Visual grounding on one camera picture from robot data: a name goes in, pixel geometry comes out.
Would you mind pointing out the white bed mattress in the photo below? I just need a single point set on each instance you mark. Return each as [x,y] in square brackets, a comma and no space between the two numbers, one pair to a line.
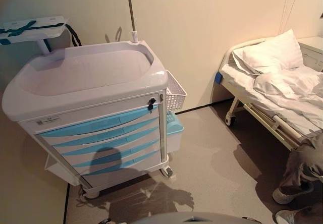
[252,82]

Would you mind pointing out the top blue cart drawer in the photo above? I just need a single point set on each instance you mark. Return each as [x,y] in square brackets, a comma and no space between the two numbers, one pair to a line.
[101,126]

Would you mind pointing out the black bed caster wheel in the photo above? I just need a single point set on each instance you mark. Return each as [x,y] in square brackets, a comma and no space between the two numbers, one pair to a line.
[231,120]

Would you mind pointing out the grey robot torso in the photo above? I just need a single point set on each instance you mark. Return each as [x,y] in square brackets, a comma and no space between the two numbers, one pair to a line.
[166,218]

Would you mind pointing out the IV pole with hooks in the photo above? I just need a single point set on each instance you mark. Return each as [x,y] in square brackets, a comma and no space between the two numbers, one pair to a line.
[133,14]

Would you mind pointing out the white pillow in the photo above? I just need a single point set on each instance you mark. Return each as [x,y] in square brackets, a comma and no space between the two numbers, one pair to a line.
[270,55]

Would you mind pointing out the person's grey trouser legs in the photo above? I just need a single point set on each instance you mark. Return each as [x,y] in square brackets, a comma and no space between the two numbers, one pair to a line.
[302,168]

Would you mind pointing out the blue lidded waste bin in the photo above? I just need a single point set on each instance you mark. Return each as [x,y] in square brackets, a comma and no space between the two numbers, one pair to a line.
[173,133]

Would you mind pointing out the white medical cart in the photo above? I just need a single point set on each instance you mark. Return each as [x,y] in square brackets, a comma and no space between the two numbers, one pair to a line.
[88,82]

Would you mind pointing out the blue bed corner bumper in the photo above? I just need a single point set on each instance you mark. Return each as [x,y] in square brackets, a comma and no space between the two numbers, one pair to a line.
[218,77]

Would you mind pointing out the grey cart caster wheel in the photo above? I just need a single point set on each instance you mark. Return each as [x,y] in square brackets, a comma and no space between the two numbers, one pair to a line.
[168,171]

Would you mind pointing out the blue cart drawer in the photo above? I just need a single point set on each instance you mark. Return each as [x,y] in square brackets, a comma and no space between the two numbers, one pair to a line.
[111,151]
[106,139]
[116,161]
[101,126]

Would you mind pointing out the grey sneaker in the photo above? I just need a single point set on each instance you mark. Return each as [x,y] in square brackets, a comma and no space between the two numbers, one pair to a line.
[290,193]
[292,216]

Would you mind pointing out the white hospital bed frame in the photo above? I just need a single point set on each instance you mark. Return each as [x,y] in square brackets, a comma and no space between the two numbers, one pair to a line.
[262,113]

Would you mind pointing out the white defibrillator shelf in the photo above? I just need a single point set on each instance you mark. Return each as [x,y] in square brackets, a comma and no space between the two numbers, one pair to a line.
[32,31]

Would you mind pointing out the black key bunch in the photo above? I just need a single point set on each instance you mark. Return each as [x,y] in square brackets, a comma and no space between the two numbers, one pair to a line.
[151,104]

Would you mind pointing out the white crumpled blanket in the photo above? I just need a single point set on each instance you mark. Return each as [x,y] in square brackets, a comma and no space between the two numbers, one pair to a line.
[290,85]

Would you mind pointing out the white side tray bin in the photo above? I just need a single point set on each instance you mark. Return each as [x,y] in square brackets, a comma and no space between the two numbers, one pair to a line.
[60,171]

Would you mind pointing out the white bedside cabinet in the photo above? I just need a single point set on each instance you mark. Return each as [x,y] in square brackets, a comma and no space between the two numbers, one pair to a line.
[313,55]

